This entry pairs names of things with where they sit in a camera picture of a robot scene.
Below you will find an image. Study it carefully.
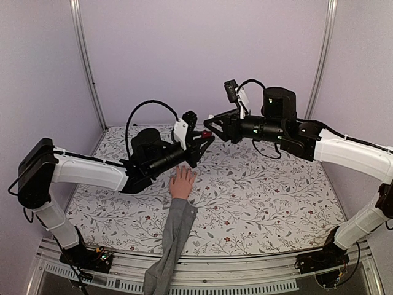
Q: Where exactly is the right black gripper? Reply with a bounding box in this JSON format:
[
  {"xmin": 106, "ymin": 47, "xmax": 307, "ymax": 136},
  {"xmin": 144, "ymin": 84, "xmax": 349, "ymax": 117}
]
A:
[{"xmin": 203, "ymin": 108, "xmax": 285, "ymax": 144}]

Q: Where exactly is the red nail polish bottle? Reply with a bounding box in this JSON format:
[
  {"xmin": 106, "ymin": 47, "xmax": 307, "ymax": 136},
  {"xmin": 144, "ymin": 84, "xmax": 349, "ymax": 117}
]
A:
[{"xmin": 202, "ymin": 130, "xmax": 212, "ymax": 138}]

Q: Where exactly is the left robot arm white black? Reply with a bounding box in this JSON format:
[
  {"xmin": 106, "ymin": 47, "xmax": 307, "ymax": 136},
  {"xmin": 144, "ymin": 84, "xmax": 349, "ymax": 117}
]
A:
[{"xmin": 13, "ymin": 128, "xmax": 214, "ymax": 267}]

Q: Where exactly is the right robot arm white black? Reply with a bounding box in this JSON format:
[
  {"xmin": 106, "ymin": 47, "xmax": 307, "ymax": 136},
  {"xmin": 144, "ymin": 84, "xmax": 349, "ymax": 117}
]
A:
[{"xmin": 204, "ymin": 85, "xmax": 392, "ymax": 268}]

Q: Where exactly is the person's hand on table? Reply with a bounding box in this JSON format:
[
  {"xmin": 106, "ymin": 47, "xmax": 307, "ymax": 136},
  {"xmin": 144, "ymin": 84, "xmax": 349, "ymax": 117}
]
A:
[{"xmin": 169, "ymin": 166, "xmax": 197, "ymax": 200}]

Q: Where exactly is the floral patterned table cloth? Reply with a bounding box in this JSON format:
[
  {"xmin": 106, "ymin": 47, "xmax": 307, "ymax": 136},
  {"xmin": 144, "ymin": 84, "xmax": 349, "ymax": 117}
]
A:
[{"xmin": 67, "ymin": 140, "xmax": 345, "ymax": 256}]

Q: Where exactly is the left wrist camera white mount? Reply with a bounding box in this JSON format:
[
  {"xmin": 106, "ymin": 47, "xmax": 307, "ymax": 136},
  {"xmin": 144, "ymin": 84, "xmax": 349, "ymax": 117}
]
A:
[{"xmin": 171, "ymin": 111, "xmax": 197, "ymax": 151}]

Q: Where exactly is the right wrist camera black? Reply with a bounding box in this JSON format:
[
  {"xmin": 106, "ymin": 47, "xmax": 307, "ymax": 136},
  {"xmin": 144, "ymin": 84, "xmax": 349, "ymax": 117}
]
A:
[{"xmin": 224, "ymin": 79, "xmax": 251, "ymax": 119}]

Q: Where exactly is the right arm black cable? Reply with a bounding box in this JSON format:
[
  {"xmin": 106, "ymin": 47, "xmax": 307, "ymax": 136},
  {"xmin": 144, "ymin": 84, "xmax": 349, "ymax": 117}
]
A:
[{"xmin": 238, "ymin": 79, "xmax": 267, "ymax": 96}]

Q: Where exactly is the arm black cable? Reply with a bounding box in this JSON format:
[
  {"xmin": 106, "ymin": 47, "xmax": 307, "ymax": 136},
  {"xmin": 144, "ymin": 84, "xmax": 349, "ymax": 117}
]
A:
[
  {"xmin": 125, "ymin": 98, "xmax": 181, "ymax": 148},
  {"xmin": 238, "ymin": 79, "xmax": 267, "ymax": 96}
]

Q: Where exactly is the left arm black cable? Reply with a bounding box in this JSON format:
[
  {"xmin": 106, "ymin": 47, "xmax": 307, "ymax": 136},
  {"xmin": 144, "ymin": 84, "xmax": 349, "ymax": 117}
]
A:
[{"xmin": 125, "ymin": 98, "xmax": 181, "ymax": 148}]

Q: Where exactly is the front aluminium rail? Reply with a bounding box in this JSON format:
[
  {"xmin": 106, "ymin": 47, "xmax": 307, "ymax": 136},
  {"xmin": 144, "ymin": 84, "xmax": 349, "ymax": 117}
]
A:
[{"xmin": 24, "ymin": 238, "xmax": 385, "ymax": 294}]

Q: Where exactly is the right aluminium frame post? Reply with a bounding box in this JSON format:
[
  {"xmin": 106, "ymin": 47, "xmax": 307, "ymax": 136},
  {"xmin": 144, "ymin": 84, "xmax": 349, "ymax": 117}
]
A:
[{"xmin": 304, "ymin": 0, "xmax": 338, "ymax": 120}]

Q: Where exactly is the aluminium frame post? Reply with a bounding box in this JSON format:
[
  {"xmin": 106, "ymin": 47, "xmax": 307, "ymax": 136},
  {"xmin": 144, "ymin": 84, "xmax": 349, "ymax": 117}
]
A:
[
  {"xmin": 304, "ymin": 0, "xmax": 338, "ymax": 120},
  {"xmin": 69, "ymin": 0, "xmax": 107, "ymax": 132}
]

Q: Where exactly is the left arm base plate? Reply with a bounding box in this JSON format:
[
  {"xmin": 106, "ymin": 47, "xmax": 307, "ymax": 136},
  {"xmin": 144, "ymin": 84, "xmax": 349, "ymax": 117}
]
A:
[{"xmin": 60, "ymin": 245, "xmax": 114, "ymax": 273}]

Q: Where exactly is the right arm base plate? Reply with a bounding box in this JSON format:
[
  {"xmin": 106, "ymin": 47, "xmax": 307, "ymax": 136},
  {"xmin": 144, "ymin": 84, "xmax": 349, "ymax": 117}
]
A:
[{"xmin": 294, "ymin": 249, "xmax": 349, "ymax": 289}]

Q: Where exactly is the left aluminium frame post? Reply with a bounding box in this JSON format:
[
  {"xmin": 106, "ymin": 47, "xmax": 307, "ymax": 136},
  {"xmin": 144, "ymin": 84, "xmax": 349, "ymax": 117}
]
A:
[{"xmin": 69, "ymin": 0, "xmax": 107, "ymax": 132}]

